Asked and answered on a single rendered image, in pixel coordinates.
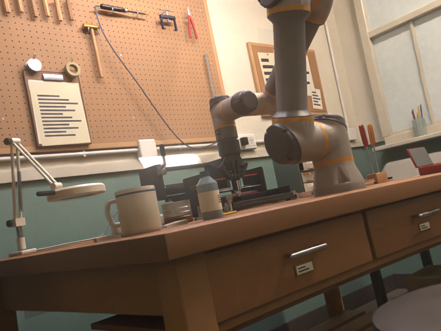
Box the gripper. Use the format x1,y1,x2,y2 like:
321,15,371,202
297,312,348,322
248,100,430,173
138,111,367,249
216,137,248,192

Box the small parts drawer cabinet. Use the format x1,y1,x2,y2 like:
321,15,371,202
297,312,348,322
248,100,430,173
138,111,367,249
299,161,316,193

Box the brown clipboard with paper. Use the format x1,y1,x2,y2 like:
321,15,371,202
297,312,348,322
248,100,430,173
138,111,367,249
22,70,92,147

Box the black typewriter body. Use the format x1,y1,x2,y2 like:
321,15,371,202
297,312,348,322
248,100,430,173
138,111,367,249
139,166,299,221

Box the white bottle with dark cap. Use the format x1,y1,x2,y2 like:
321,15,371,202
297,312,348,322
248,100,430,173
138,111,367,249
196,171,224,220

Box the wooden workbench with drawers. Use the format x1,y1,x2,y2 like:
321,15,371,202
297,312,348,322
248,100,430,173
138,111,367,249
0,171,441,331

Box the grey steel ruler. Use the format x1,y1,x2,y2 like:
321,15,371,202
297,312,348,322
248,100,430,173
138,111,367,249
204,52,216,98

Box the wooden framed notice board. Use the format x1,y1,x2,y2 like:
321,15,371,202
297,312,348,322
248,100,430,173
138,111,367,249
246,42,328,119

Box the cream mug with blue stripe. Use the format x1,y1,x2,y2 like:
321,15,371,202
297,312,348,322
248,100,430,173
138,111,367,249
105,185,163,237

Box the wooden tool block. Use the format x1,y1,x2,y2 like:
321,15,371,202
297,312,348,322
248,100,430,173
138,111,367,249
365,172,388,187

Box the brown pegboard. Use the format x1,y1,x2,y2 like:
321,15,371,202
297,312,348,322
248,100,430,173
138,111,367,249
0,0,225,155

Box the red open box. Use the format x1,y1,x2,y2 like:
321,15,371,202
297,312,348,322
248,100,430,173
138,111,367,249
406,146,441,178

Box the pale green pencil cup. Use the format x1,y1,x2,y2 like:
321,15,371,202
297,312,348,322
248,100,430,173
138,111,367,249
412,117,427,137

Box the cream magnifier lamp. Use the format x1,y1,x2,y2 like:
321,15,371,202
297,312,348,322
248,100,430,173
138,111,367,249
3,137,107,257

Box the window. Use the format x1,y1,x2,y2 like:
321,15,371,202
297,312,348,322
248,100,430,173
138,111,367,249
351,0,441,151

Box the cardboard box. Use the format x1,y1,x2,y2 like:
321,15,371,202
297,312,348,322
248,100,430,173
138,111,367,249
404,265,441,292

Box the grey round stool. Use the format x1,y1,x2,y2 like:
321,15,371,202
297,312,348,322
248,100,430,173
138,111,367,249
372,284,441,331

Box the wooden dowel rack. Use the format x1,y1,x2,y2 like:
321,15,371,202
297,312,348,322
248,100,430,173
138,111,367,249
0,0,75,21

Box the white wall socket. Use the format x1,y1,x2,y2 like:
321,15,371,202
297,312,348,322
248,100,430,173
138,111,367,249
239,133,258,151

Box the grey cable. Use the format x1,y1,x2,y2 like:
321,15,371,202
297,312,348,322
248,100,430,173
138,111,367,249
94,5,219,149

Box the red handled screwdriver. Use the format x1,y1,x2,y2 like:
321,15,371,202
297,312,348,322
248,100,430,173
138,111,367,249
359,124,375,176

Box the orange handled screwdriver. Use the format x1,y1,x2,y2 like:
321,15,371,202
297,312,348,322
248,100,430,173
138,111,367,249
367,124,381,174

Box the red handled pliers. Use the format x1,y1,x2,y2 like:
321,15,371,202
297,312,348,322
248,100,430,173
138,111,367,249
187,6,199,40

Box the wooden handled hammer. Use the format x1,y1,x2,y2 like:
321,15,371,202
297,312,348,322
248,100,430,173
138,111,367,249
82,23,104,79

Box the black handled screwdriver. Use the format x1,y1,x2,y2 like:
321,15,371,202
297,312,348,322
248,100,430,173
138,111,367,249
100,3,149,17

